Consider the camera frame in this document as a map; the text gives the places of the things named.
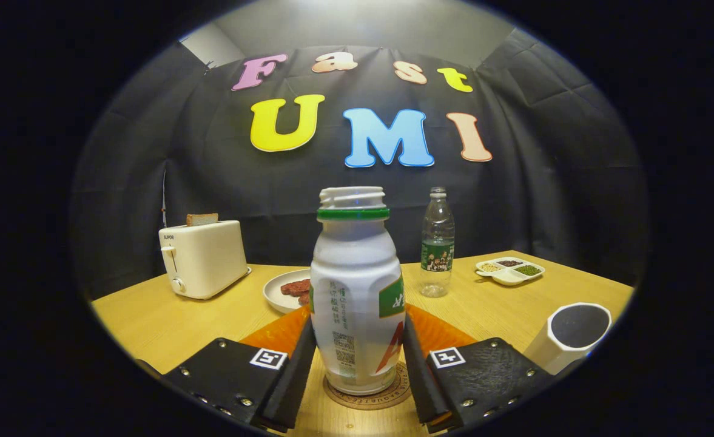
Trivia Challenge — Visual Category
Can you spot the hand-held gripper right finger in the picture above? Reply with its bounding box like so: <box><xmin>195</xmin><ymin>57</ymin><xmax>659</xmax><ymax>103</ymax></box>
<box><xmin>402</xmin><ymin>303</ymin><xmax>556</xmax><ymax>434</ymax></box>

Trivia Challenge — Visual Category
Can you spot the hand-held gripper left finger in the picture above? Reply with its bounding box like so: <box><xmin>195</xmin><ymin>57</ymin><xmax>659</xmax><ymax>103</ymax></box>
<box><xmin>163</xmin><ymin>305</ymin><xmax>317</xmax><ymax>433</ymax></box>

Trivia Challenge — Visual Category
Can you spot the round cork coaster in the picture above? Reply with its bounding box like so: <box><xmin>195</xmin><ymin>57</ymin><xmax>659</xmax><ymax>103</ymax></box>
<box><xmin>323</xmin><ymin>361</ymin><xmax>413</xmax><ymax>411</ymax></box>

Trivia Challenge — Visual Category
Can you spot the white juice bottle green collar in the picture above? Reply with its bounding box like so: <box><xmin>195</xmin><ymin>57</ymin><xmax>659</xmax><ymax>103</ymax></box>
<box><xmin>309</xmin><ymin>186</ymin><xmax>406</xmax><ymax>396</ymax></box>

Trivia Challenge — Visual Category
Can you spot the white cup cork handle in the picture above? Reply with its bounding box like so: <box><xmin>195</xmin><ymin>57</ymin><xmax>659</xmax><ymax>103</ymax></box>
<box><xmin>522</xmin><ymin>302</ymin><xmax>612</xmax><ymax>376</ymax></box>

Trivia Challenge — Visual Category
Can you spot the clear plastic water bottle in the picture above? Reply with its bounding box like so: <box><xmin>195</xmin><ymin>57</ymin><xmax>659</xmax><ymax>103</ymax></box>
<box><xmin>420</xmin><ymin>187</ymin><xmax>456</xmax><ymax>298</ymax></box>

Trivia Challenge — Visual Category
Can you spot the white round plate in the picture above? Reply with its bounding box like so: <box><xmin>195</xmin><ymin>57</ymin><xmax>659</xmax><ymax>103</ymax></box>
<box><xmin>263</xmin><ymin>269</ymin><xmax>312</xmax><ymax>314</ymax></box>

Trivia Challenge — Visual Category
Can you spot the white divided bean tray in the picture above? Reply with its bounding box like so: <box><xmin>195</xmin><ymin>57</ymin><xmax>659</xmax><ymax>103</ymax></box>
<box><xmin>476</xmin><ymin>257</ymin><xmax>545</xmax><ymax>286</ymax></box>

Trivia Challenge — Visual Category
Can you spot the white toaster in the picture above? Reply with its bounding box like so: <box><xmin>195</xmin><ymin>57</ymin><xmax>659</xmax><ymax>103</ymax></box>
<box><xmin>158</xmin><ymin>220</ymin><xmax>252</xmax><ymax>300</ymax></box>

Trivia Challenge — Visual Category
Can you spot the wooden table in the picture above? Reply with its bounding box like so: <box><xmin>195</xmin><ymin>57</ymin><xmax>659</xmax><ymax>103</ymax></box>
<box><xmin>90</xmin><ymin>250</ymin><xmax>635</xmax><ymax>437</ymax></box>

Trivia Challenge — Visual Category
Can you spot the black backdrop cloth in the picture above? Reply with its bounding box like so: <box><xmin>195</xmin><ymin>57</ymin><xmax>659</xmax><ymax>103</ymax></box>
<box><xmin>69</xmin><ymin>27</ymin><xmax>648</xmax><ymax>298</ymax></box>

